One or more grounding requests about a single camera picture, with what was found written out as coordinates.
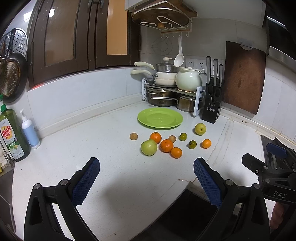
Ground cream saucepan upper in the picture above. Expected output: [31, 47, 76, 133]
[131, 61, 177, 79]

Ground wall power sockets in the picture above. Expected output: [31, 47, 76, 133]
[185, 57, 224, 75]

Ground small orange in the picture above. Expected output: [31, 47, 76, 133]
[201, 139, 212, 149]

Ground wooden cutting board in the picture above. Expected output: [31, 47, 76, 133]
[222, 41, 266, 114]

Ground hanging wall rack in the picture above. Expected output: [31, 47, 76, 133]
[125, 1, 198, 35]

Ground round steamer plate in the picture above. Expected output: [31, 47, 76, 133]
[1, 28, 28, 56]

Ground green dish soap bottle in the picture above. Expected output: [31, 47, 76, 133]
[1, 94, 31, 162]

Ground steel pan under rack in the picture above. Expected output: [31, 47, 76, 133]
[147, 89, 179, 107]

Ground grey pot rack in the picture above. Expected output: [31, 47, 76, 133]
[142, 78, 206, 117]

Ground wire trivet on wall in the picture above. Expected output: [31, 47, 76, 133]
[151, 37, 173, 56]

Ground person's right hand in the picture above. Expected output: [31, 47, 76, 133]
[269, 202, 285, 230]

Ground steel pot with lid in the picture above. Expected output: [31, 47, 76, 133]
[157, 57, 175, 73]

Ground steel pot under rack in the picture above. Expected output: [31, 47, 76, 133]
[176, 95, 195, 113]

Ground yellow pear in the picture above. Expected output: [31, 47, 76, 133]
[195, 123, 207, 136]

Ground green tomato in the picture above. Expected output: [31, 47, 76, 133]
[188, 140, 197, 149]
[179, 133, 187, 141]

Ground cream saucepan lower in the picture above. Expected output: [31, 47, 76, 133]
[131, 69, 177, 86]

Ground white ceramic pot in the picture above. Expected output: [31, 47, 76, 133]
[176, 67, 204, 92]

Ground cream saucepan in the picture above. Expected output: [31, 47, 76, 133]
[131, 69, 177, 86]
[131, 61, 177, 79]

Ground dark wooden window frame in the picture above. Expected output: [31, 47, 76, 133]
[28, 0, 140, 88]

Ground white blue pump bottle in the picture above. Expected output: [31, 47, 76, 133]
[20, 109, 41, 149]

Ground brown kiwi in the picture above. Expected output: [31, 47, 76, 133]
[129, 133, 138, 141]
[168, 135, 177, 143]

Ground green apple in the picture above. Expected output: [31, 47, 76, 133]
[140, 139, 158, 156]

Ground white ladle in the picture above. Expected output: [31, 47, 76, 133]
[174, 35, 185, 67]

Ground black frying pan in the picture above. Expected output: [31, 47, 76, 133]
[1, 28, 28, 104]

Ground large orange mandarin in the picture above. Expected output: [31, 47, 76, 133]
[160, 139, 174, 153]

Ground green plastic plate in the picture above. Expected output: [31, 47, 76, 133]
[137, 108, 183, 129]

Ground orange with stem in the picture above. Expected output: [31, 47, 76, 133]
[149, 132, 162, 144]

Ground black knife block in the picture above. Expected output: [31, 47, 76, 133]
[201, 56, 223, 124]

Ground small orange mandarin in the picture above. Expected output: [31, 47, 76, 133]
[170, 147, 183, 159]

